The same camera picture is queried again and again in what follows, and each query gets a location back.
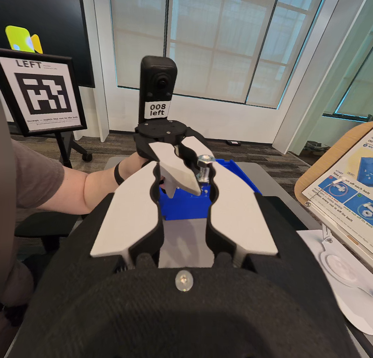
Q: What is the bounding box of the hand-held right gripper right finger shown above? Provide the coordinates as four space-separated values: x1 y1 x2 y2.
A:
205 162 279 267

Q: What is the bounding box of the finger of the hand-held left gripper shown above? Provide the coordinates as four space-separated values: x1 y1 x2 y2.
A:
181 136 215 161
148 142 203 196

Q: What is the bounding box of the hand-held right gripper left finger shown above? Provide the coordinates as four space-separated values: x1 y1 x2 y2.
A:
90 161 164 267

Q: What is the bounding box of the thick steel bolt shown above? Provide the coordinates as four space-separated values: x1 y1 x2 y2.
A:
196 165 212 187

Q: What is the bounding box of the blue plastic bin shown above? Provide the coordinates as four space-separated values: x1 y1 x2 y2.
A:
159 158 262 221

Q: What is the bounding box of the person's left forearm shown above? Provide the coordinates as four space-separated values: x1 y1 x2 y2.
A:
36 161 120 215

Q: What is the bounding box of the person's left hand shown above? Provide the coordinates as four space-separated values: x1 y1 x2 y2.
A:
119 152 155 185

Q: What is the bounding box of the large window with blinds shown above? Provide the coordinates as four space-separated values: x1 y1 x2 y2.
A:
109 0 331 109

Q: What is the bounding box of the printed instruction sheet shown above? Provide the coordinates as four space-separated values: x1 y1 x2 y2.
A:
302 129 373 261

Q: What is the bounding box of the black framed marker sign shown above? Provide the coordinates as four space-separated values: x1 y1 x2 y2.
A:
0 48 93 169

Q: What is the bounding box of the white board stand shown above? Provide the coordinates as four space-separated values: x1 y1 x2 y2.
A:
297 227 373 335

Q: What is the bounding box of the glass partition window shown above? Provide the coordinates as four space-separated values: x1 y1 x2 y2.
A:
322 46 373 122

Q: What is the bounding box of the wire basket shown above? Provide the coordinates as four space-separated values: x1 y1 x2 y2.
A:
303 141 330 157

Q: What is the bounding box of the black framed wall panel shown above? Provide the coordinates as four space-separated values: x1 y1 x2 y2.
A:
0 0 96 88

